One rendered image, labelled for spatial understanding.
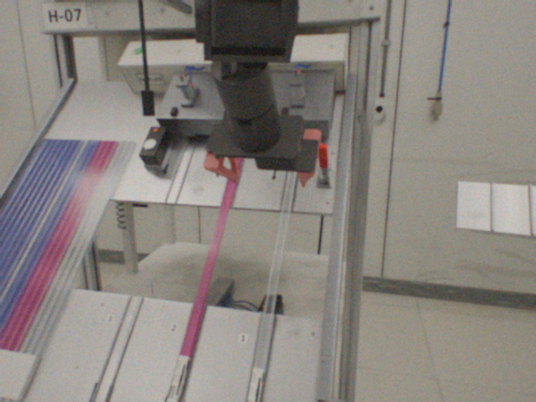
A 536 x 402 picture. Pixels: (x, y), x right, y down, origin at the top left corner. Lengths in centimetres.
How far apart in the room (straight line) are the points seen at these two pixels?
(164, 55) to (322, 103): 37
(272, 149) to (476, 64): 200
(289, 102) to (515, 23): 182
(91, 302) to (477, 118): 209
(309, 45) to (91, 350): 67
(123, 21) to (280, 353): 77
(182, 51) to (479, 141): 182
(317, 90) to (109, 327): 55
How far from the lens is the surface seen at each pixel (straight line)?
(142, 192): 78
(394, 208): 241
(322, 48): 83
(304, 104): 74
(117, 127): 93
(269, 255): 141
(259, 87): 39
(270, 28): 35
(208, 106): 79
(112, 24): 102
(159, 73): 92
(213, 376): 60
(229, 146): 47
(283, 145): 45
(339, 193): 67
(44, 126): 103
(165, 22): 96
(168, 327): 64
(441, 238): 249
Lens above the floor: 116
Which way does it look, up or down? 15 degrees down
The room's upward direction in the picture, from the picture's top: straight up
